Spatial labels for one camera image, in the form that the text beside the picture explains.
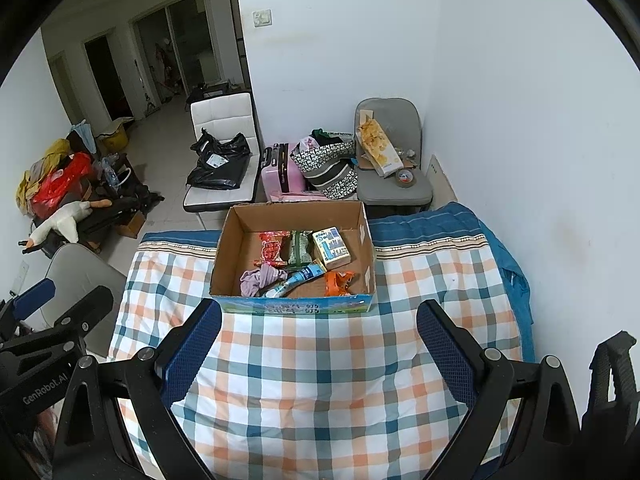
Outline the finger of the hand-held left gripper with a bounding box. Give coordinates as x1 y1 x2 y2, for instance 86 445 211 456
0 278 57 338
0 285 115 356

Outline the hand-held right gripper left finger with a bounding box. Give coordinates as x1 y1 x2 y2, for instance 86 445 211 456
52 298 223 480

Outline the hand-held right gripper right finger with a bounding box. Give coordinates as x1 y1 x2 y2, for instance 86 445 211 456
416 300 583 480

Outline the purple cloth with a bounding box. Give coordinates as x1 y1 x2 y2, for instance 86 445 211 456
240 266 288 297

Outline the orange snack packet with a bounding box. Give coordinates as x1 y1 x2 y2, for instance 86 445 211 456
322 270 357 297

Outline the blue tube packet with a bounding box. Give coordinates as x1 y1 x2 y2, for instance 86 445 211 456
262 263 328 298

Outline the red snack packet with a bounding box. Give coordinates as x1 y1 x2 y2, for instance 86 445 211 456
252 230 292 267

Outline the green snack packet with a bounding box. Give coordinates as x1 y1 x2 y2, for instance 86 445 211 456
287 230 313 267

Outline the white and blue carton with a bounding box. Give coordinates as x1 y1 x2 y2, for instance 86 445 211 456
312 227 351 269

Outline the light grey shell chair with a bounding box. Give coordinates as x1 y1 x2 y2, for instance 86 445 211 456
37 243 127 361

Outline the white plush goose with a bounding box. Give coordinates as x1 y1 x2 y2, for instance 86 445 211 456
25 200 113 253

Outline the small brown cardboard box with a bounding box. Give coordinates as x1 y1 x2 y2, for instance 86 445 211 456
116 210 147 238

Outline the black low table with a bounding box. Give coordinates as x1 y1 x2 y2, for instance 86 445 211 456
30 160 166 261

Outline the red plastic bag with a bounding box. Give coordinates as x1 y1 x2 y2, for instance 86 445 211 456
31 152 93 218

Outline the yellow cloth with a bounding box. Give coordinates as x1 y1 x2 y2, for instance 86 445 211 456
16 139 71 211

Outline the plaid blanket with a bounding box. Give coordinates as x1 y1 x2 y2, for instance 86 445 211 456
107 232 531 480

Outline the blue bed sheet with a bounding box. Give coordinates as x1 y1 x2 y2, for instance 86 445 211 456
140 201 536 341

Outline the light blue cloth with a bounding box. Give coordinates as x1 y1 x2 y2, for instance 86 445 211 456
67 120 97 153

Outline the white board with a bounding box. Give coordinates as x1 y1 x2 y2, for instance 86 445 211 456
429 154 458 211

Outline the grey padded chair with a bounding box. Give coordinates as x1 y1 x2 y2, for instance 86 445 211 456
354 98 434 211

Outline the black plastic bag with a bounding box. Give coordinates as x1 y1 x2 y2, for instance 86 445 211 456
186 130 252 190

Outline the pink suitcase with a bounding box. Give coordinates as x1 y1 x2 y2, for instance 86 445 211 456
261 143 308 201

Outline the yellow snack box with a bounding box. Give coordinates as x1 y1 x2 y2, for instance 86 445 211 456
356 119 402 178

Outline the patterned tote bag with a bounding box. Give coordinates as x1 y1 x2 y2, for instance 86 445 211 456
290 130 358 200

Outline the white leather chair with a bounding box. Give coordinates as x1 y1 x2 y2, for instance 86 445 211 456
182 92 261 213

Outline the glass sliding door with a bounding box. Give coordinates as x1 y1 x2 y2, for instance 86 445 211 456
130 0 221 111

